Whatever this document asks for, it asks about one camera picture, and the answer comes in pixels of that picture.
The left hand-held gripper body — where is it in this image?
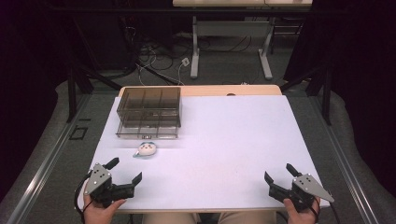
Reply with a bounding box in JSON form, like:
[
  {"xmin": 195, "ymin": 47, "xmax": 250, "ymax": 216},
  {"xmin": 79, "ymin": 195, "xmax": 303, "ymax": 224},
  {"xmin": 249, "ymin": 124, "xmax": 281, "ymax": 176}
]
[{"xmin": 83, "ymin": 162, "xmax": 135, "ymax": 209}]

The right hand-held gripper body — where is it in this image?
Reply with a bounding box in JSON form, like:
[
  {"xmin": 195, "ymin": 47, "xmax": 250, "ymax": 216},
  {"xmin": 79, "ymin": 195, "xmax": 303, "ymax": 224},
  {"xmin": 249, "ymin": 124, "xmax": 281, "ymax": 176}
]
[{"xmin": 268, "ymin": 173, "xmax": 335, "ymax": 213}]

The small white round plush toy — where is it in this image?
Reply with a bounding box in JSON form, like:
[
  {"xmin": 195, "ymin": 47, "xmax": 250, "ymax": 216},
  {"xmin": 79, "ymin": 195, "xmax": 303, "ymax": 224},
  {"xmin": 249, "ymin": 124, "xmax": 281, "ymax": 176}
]
[{"xmin": 133, "ymin": 141, "xmax": 158, "ymax": 160}]

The clear brown drawer box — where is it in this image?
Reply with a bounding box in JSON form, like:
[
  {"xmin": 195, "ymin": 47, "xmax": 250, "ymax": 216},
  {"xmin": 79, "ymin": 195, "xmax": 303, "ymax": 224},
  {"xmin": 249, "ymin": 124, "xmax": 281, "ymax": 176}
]
[{"xmin": 115, "ymin": 86, "xmax": 182, "ymax": 140}]

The person's right hand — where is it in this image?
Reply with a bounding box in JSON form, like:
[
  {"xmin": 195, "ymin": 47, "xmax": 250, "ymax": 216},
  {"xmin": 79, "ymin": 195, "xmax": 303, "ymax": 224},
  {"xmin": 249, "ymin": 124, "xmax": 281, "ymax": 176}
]
[{"xmin": 282, "ymin": 197, "xmax": 322, "ymax": 224}]

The person's left hand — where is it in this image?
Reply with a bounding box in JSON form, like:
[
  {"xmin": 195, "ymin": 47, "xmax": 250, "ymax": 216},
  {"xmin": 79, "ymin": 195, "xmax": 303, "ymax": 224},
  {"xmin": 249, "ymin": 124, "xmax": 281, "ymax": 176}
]
[{"xmin": 82, "ymin": 191, "xmax": 127, "ymax": 224}]

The person's right leg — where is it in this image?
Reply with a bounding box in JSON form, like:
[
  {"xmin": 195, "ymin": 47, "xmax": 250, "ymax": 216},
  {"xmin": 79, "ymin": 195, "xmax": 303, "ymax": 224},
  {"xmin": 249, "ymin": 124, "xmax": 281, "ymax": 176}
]
[{"xmin": 217, "ymin": 211, "xmax": 278, "ymax": 224}]

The person's leg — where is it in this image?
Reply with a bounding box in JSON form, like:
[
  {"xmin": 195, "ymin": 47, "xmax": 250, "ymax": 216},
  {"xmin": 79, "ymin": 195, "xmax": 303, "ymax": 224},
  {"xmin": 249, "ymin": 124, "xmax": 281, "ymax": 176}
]
[
  {"xmin": 217, "ymin": 211, "xmax": 278, "ymax": 224},
  {"xmin": 141, "ymin": 212, "xmax": 199, "ymax": 224}
]

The person's left leg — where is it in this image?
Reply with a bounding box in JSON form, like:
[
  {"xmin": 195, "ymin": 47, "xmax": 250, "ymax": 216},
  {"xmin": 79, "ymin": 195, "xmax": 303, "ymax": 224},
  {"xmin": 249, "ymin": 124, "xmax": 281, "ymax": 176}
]
[{"xmin": 141, "ymin": 212, "xmax": 199, "ymax": 224}]

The white table mat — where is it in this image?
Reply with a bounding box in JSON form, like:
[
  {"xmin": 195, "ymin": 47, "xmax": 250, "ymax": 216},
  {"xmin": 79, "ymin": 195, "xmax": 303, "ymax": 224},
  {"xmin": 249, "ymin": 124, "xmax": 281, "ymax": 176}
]
[{"xmin": 77, "ymin": 94, "xmax": 331, "ymax": 211}]

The black metal stand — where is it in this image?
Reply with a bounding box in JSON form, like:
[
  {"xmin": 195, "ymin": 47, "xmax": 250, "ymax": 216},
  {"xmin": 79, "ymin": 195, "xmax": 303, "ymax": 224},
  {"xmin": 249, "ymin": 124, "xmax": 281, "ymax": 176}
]
[
  {"xmin": 65, "ymin": 17, "xmax": 124, "ymax": 124},
  {"xmin": 279, "ymin": 59, "xmax": 332, "ymax": 127}
]

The light wooden table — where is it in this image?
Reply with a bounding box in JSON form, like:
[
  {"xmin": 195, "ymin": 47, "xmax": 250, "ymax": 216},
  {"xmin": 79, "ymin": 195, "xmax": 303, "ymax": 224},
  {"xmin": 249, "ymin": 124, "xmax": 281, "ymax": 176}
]
[{"xmin": 118, "ymin": 84, "xmax": 283, "ymax": 98}]

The black curtain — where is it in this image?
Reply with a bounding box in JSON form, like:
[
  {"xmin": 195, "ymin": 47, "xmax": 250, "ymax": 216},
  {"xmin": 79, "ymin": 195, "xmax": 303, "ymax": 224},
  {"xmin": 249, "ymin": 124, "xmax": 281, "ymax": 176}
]
[
  {"xmin": 0, "ymin": 0, "xmax": 74, "ymax": 203},
  {"xmin": 283, "ymin": 0, "xmax": 396, "ymax": 199}
]

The white desk with metal legs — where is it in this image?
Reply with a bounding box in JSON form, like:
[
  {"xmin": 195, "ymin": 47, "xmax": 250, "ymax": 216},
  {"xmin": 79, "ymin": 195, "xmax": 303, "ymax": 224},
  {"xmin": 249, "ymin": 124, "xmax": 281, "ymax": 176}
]
[{"xmin": 172, "ymin": 0, "xmax": 314, "ymax": 81}]

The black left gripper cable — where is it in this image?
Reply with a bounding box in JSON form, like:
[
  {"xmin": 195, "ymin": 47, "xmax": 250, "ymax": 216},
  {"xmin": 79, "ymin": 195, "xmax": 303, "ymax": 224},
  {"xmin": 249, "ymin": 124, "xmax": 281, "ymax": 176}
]
[{"xmin": 73, "ymin": 170, "xmax": 94, "ymax": 224}]

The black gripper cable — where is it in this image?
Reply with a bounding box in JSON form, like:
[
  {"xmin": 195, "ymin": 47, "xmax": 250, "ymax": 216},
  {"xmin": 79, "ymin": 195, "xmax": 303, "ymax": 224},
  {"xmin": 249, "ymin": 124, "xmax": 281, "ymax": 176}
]
[
  {"xmin": 312, "ymin": 189, "xmax": 342, "ymax": 224},
  {"xmin": 73, "ymin": 170, "xmax": 94, "ymax": 224}
]

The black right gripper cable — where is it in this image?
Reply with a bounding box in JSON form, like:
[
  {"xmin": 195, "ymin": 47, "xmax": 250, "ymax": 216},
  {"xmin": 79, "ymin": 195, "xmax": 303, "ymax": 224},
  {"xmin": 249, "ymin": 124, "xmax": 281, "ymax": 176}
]
[{"xmin": 312, "ymin": 189, "xmax": 342, "ymax": 224}]

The metal floor rail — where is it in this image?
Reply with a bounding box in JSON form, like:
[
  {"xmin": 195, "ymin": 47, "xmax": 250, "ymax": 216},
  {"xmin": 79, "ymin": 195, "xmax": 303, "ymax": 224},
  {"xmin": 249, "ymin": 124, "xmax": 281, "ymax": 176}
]
[
  {"xmin": 306, "ymin": 94, "xmax": 381, "ymax": 224},
  {"xmin": 6, "ymin": 92, "xmax": 92, "ymax": 224}
]

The white floor cable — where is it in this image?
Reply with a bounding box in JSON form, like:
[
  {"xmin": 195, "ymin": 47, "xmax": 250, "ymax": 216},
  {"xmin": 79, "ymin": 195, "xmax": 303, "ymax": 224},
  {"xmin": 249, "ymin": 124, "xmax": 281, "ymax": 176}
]
[{"xmin": 136, "ymin": 46, "xmax": 188, "ymax": 87}]

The tangle of black floor cables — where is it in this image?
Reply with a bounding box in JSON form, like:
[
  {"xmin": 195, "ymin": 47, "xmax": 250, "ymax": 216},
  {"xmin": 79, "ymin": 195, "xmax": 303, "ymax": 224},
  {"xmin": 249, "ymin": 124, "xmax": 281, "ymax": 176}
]
[{"xmin": 122, "ymin": 18, "xmax": 253, "ymax": 80}]

